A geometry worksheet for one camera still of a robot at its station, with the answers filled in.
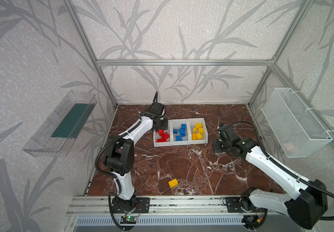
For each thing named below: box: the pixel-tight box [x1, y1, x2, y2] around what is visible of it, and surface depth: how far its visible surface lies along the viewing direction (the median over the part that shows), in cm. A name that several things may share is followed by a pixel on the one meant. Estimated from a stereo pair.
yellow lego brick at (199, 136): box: [195, 132, 203, 140], surface depth 100 cm
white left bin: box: [153, 120, 173, 147], surface depth 96 cm
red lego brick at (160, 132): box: [157, 129, 165, 137], surface depth 101 cm
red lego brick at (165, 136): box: [161, 131, 171, 142], surface depth 99 cm
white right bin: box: [187, 117, 209, 145], surface depth 98 cm
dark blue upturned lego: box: [179, 128, 186, 137], surface depth 102 cm
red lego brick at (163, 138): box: [156, 136, 167, 143], surface depth 98 cm
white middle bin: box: [170, 118, 190, 146], surface depth 101 cm
